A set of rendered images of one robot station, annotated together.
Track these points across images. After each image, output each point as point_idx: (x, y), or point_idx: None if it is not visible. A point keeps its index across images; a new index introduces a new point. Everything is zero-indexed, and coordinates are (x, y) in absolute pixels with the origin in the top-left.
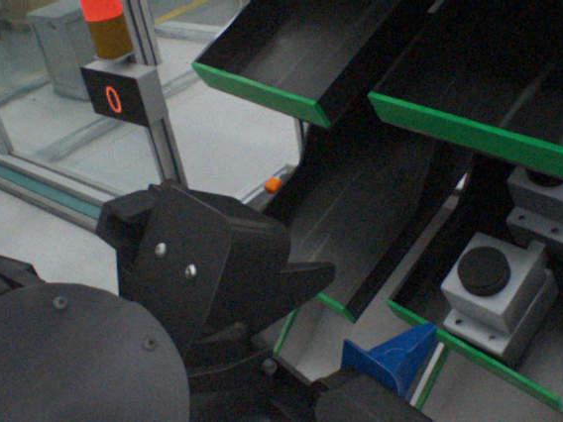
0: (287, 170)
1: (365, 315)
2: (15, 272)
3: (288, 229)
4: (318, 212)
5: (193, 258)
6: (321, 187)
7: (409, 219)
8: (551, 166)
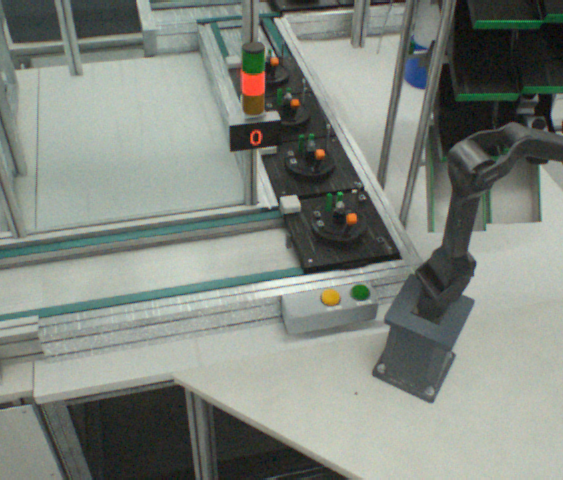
0: (262, 153)
1: (446, 173)
2: None
3: (447, 147)
4: (452, 137)
5: None
6: (444, 128)
7: (493, 124)
8: None
